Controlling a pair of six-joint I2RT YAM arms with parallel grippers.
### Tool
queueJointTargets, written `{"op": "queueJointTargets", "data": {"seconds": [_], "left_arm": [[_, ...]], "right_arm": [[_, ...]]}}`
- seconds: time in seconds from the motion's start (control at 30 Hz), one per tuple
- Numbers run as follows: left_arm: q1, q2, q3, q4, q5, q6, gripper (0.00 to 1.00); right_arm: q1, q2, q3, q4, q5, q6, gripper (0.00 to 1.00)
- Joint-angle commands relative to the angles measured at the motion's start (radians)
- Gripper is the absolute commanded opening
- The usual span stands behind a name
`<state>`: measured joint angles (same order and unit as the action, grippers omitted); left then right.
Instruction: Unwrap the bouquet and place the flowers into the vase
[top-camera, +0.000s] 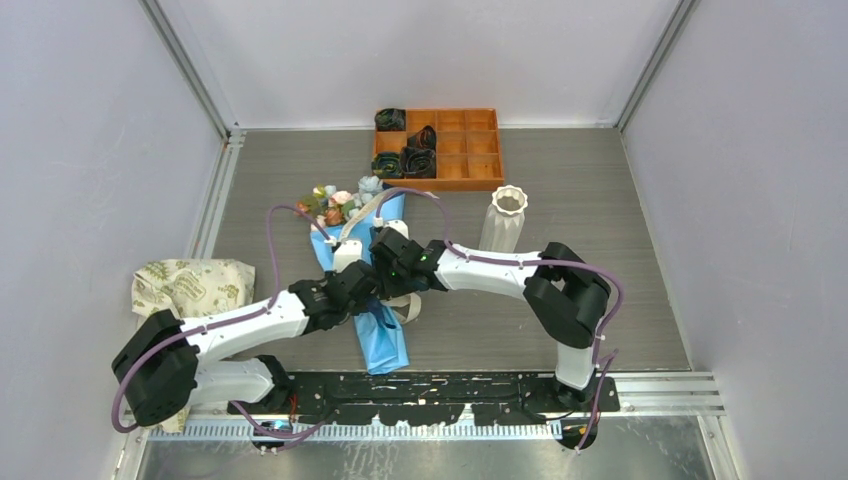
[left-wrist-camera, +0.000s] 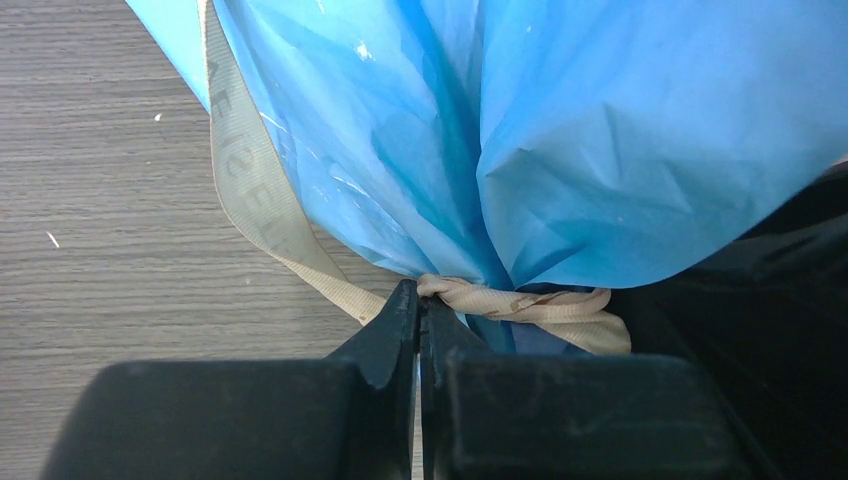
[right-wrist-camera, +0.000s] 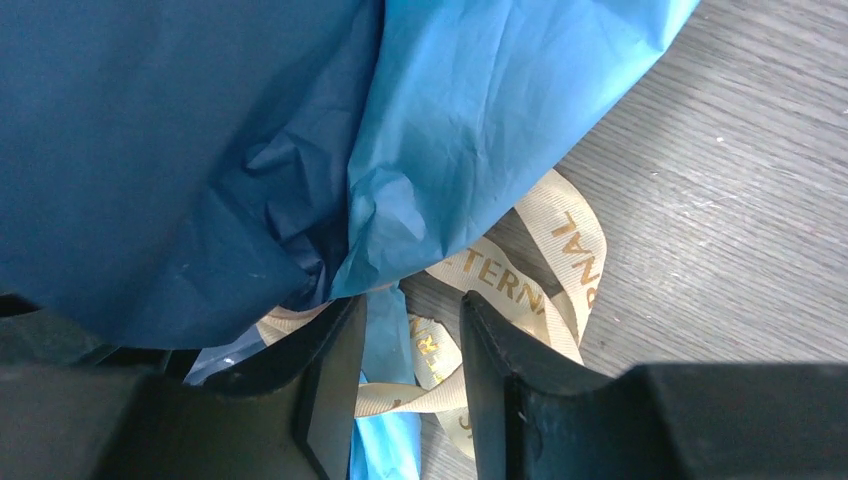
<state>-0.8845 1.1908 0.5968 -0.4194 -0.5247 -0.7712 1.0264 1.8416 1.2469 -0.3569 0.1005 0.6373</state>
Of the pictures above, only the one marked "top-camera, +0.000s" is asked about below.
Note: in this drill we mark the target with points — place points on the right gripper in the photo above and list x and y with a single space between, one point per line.
385 287

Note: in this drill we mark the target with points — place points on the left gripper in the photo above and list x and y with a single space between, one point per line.
330 275

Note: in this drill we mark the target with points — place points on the beige ribbon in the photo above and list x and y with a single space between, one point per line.
407 308

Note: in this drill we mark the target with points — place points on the blue paper flower bouquet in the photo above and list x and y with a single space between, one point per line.
380 335

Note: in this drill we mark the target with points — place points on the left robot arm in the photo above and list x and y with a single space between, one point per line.
170 363

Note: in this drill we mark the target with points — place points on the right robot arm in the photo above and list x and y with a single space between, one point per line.
568 297

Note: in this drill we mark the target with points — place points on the white ribbed vase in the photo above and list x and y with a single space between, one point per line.
504 219

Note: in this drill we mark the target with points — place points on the dark rolled fabric bottom-left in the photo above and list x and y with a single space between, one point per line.
387 165

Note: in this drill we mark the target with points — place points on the dark rolled fabric large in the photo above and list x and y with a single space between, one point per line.
418 163

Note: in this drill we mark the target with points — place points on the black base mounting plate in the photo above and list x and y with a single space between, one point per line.
433 398

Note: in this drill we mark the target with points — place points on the dark rolled fabric middle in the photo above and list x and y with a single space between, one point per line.
425 138

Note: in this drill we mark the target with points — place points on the orange compartment tray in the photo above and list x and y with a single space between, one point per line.
469 154

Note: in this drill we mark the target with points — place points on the floral patterned cloth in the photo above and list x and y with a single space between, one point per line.
192 287

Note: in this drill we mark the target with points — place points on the dark rolled fabric top-left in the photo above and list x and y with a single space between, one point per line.
390 120

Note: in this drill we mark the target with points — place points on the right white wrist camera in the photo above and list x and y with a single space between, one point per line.
392 227

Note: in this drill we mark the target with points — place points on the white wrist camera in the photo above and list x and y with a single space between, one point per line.
392 227
342 253

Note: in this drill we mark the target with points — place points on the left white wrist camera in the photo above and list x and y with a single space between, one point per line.
342 253

